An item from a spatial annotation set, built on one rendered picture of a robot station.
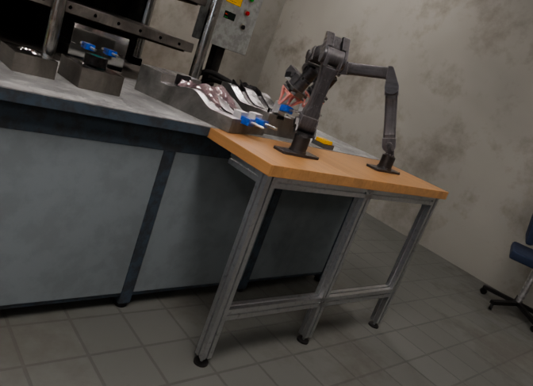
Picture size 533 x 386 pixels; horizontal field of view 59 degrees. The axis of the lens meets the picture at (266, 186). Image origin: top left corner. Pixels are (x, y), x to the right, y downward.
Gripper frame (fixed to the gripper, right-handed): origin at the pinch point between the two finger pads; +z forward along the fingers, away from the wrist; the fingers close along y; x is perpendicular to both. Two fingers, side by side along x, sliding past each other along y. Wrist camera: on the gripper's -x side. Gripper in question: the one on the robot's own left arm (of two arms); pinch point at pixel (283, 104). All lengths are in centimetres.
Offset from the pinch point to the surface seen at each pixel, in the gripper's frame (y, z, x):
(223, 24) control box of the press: -14, 2, -90
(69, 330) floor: 56, 96, 48
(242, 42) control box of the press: -31, 4, -89
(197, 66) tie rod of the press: -2, 25, -68
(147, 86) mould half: 46, 28, -20
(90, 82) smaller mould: 75, 28, -1
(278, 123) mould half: -0.3, 7.0, 4.7
